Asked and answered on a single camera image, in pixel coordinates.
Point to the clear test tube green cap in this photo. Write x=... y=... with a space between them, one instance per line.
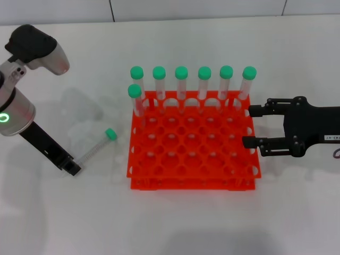
x=159 y=72
x=204 y=72
x=134 y=91
x=111 y=133
x=136 y=72
x=250 y=73
x=181 y=72
x=226 y=71

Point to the orange test tube rack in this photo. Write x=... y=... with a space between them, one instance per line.
x=194 y=159

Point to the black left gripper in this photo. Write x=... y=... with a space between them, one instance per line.
x=42 y=144

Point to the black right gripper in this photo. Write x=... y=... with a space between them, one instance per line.
x=313 y=123

